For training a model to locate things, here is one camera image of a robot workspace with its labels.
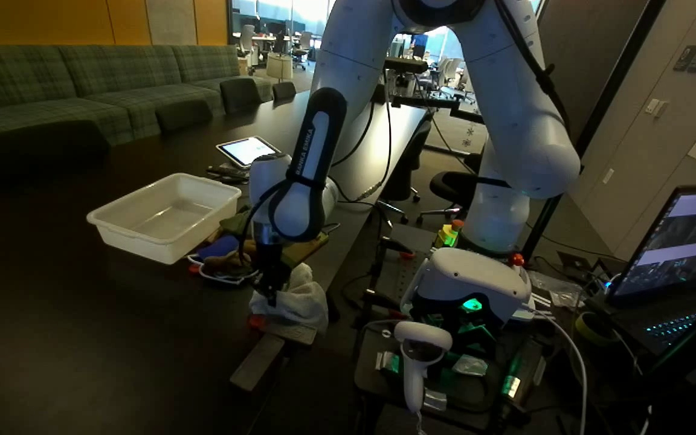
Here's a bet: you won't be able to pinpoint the black diagonal pole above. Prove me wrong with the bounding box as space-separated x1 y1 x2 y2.
521 0 669 262

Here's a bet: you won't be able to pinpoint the white wall switch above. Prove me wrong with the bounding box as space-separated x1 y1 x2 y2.
645 94 672 122

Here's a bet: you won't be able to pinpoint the white plastic storage box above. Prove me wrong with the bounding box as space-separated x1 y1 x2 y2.
84 170 244 265

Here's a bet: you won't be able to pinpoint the tablet with lit screen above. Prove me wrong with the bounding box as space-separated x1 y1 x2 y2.
214 132 285 171

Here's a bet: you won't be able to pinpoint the open black laptop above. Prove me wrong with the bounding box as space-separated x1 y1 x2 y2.
603 183 696 390

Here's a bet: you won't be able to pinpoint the white headset cable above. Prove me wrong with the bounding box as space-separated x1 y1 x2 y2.
524 310 592 435

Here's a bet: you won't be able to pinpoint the white terry towel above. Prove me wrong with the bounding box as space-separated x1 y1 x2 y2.
248 262 332 349

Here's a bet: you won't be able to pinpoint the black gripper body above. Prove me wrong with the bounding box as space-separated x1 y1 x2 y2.
252 217 290 276

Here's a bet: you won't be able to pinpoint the white VR controller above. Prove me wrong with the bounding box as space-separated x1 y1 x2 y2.
393 319 454 418

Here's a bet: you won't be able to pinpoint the long dark grey bar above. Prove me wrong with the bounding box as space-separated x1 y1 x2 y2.
228 333 290 393

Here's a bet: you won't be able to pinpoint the small yellow green bottle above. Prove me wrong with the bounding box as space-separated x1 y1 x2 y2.
435 223 464 248

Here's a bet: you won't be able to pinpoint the white VR headset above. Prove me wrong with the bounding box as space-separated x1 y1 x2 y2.
417 246 535 325

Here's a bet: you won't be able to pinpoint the black office chair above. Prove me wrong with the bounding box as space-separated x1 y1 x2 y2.
270 81 297 107
152 97 216 136
0 119 115 189
220 76 263 122

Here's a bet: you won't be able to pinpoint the green plaid sofa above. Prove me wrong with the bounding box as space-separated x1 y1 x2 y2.
0 43 241 190

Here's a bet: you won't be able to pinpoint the black round stool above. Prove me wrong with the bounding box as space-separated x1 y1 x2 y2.
428 170 482 213

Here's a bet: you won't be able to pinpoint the black electronics box green lights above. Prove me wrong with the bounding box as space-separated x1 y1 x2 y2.
355 317 551 422

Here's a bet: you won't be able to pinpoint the blue plush toy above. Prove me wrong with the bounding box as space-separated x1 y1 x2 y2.
190 233 248 268

